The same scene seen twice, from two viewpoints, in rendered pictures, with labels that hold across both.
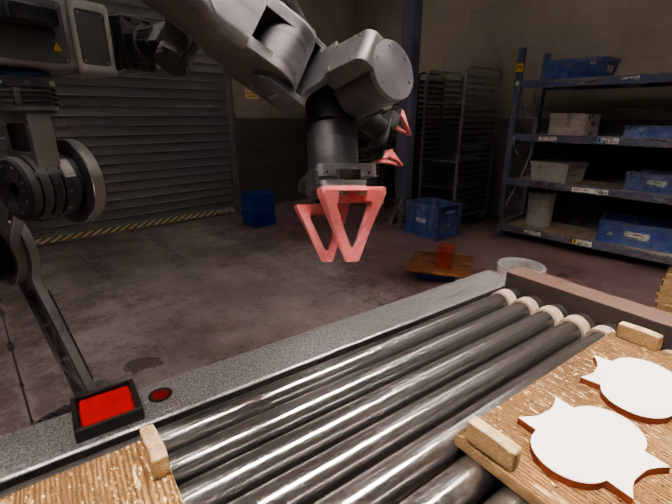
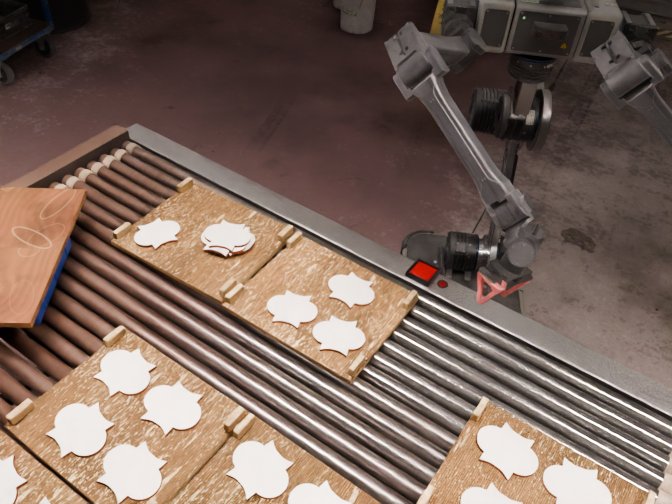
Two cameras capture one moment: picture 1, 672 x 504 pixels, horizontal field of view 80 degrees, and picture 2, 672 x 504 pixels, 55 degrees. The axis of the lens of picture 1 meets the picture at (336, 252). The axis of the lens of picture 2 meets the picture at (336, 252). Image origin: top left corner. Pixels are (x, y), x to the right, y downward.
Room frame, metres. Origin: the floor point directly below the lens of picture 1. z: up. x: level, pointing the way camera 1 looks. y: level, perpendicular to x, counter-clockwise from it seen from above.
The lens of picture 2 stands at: (-0.33, -0.80, 2.23)
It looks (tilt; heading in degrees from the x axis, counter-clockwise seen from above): 44 degrees down; 66
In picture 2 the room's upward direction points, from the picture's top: 5 degrees clockwise
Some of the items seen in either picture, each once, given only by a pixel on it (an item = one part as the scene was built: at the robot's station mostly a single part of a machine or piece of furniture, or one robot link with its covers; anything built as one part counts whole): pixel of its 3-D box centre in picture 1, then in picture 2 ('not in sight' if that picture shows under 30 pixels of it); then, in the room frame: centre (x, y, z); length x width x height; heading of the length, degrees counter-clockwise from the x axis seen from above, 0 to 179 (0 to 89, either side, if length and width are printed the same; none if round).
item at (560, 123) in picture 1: (573, 124); not in sight; (4.19, -2.36, 1.20); 0.36 x 0.28 x 0.22; 30
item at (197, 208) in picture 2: not in sight; (205, 237); (-0.13, 0.62, 0.93); 0.41 x 0.35 x 0.02; 127
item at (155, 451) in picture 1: (154, 450); (410, 299); (0.34, 0.19, 0.95); 0.06 x 0.02 x 0.03; 35
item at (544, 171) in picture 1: (557, 170); not in sight; (4.21, -2.29, 0.74); 0.44 x 0.36 x 0.20; 29
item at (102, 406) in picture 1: (107, 409); (423, 272); (0.43, 0.30, 0.92); 0.06 x 0.06 x 0.01; 35
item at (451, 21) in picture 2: not in sight; (457, 31); (0.65, 0.69, 1.45); 0.09 x 0.08 x 0.12; 152
